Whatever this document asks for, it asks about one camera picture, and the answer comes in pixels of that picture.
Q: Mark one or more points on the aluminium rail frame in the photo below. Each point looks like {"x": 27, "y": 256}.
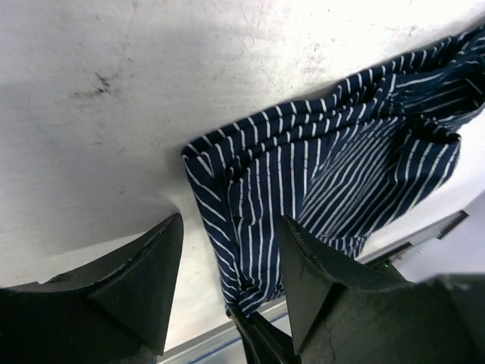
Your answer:
{"x": 301, "y": 306}

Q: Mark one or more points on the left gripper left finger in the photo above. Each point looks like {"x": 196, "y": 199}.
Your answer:
{"x": 114, "y": 309}

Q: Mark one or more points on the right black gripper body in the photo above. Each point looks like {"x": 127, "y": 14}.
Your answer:
{"x": 331, "y": 306}

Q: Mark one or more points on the navy striped underwear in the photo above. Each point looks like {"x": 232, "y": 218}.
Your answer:
{"x": 342, "y": 166}

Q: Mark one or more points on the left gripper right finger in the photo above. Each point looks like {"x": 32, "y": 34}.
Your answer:
{"x": 439, "y": 320}

